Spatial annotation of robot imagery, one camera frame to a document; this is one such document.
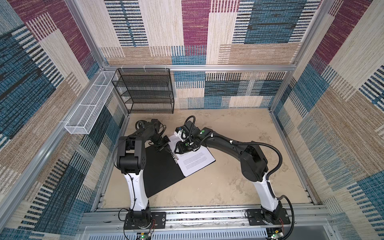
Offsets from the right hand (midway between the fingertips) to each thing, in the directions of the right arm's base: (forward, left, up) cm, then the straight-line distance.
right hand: (178, 153), depth 86 cm
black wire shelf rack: (+48, +25, +7) cm, 55 cm away
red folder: (-6, +10, -9) cm, 15 cm away
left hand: (+8, +5, -6) cm, 11 cm away
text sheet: (0, -8, -10) cm, 13 cm away
